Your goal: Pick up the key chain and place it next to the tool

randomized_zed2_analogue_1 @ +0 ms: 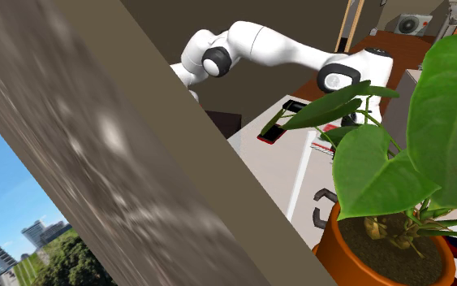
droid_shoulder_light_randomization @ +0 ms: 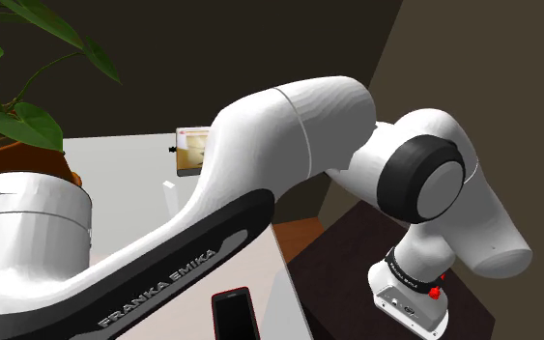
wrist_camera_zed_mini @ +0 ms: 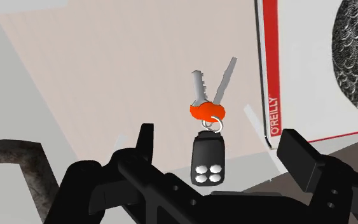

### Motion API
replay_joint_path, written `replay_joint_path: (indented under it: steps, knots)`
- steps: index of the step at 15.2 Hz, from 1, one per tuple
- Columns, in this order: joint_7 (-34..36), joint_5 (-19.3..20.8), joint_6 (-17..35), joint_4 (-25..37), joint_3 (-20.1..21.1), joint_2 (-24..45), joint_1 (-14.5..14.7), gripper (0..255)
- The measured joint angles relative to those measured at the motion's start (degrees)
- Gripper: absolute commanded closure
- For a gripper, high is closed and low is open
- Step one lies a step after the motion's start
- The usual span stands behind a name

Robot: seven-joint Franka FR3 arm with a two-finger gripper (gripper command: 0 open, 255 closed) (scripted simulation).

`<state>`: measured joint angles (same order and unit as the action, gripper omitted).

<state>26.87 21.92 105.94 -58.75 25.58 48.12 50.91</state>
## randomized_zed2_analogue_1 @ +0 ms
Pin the wooden door frame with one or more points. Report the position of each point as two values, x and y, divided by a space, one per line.
350 23

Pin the red and black phone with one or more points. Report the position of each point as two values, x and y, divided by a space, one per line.
271 134

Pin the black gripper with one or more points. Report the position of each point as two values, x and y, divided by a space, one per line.
351 119

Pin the white air conditioner unit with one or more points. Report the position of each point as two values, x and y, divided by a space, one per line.
412 24

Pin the green plant in orange pot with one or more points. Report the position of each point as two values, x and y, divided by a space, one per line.
374 178

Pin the grey cabinet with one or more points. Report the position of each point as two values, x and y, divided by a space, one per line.
400 107

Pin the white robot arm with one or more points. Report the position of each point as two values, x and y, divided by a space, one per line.
275 45

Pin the black rectangular device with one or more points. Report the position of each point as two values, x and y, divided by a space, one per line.
293 105

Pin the red and white flat box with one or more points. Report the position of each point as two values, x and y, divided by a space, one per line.
323 145

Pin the white chest of drawers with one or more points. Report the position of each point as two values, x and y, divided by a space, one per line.
275 166

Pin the dark robot stand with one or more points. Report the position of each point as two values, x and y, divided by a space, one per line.
224 122

